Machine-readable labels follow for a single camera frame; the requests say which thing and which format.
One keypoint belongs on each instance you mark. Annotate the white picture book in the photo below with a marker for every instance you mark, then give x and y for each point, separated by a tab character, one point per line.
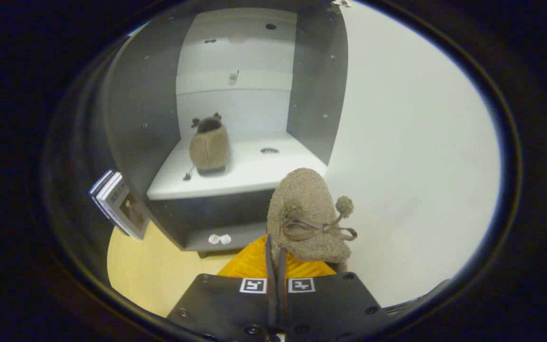
126	209

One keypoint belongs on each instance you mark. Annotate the small white plastic piece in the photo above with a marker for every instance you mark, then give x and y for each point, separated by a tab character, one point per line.
213	239
225	239

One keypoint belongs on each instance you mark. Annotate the dark thin book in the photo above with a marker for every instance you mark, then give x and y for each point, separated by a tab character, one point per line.
97	189

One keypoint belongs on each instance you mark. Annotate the white cabinet shelf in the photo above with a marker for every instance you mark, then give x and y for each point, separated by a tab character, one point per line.
235	175

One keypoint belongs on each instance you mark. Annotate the brown fuzzy slipper shoe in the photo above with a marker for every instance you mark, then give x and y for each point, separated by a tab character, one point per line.
209	147
306	199

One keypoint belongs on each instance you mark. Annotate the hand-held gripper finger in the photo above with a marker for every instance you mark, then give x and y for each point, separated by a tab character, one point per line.
281	294
271	294

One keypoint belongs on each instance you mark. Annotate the white shoe cabinet door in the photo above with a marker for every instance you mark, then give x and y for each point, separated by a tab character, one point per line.
411	166

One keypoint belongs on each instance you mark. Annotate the dark grey shoe cabinet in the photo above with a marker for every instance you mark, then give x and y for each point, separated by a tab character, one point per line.
131	118

